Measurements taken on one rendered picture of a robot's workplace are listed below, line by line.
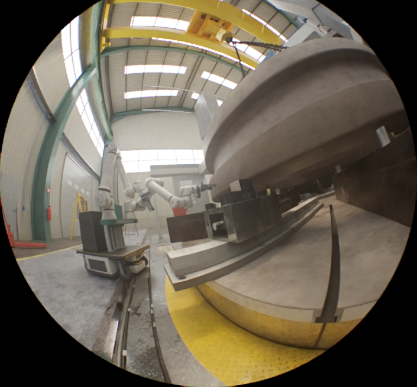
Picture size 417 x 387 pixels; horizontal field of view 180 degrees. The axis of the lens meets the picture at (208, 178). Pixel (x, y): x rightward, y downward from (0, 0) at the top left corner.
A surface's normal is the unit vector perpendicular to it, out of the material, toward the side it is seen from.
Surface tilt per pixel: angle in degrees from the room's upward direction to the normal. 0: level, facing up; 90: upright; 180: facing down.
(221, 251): 72
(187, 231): 90
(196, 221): 90
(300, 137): 90
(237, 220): 90
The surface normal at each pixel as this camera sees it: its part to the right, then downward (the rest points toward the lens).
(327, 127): -0.73, -0.04
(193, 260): 0.35, -0.60
